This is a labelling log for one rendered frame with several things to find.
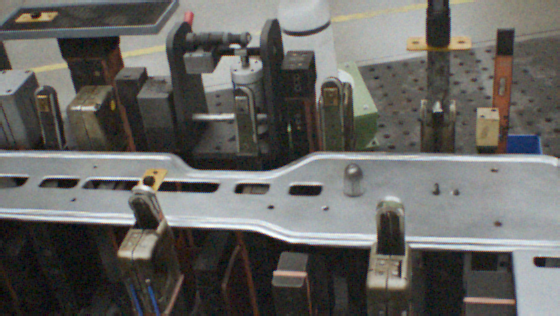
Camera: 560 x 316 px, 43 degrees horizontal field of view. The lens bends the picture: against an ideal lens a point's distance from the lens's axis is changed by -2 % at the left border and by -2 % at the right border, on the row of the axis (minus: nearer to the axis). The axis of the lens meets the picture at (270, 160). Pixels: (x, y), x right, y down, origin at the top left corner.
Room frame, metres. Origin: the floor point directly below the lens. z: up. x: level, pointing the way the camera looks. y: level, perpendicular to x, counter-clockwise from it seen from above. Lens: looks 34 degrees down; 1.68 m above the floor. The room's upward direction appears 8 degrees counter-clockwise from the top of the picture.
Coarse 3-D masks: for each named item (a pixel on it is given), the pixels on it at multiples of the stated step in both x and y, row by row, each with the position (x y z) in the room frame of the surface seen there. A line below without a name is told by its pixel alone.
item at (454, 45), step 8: (408, 40) 0.86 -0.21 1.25; (416, 40) 0.86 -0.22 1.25; (424, 40) 0.86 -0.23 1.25; (456, 40) 0.84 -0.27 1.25; (464, 40) 0.84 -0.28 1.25; (408, 48) 0.84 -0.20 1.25; (416, 48) 0.84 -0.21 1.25; (424, 48) 0.83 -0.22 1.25; (432, 48) 0.83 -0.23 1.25; (440, 48) 0.83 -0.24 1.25; (448, 48) 0.83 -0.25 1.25; (456, 48) 0.82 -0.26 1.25; (464, 48) 0.82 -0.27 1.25
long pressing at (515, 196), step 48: (0, 192) 1.02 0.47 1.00; (48, 192) 1.00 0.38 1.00; (96, 192) 0.98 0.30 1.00; (288, 192) 0.90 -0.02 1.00; (336, 192) 0.88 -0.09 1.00; (384, 192) 0.86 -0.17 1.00; (432, 192) 0.85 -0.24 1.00; (480, 192) 0.83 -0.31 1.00; (528, 192) 0.81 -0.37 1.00; (288, 240) 0.79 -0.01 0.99; (336, 240) 0.78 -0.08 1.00; (432, 240) 0.74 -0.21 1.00; (480, 240) 0.73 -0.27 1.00; (528, 240) 0.71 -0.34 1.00
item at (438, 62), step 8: (432, 56) 0.99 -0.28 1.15; (440, 56) 0.99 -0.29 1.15; (448, 56) 0.98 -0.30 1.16; (432, 64) 0.99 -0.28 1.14; (440, 64) 0.99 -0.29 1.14; (448, 64) 0.98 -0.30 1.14; (432, 72) 0.99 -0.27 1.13; (440, 72) 0.99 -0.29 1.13; (448, 72) 0.97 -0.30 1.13; (432, 80) 0.99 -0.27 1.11; (440, 80) 0.99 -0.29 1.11; (448, 80) 0.97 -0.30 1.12; (432, 88) 0.99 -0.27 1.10; (440, 88) 0.98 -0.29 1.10; (448, 88) 0.97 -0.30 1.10; (448, 96) 0.97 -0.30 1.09; (448, 104) 0.97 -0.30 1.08; (448, 112) 0.97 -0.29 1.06; (448, 120) 0.96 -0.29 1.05
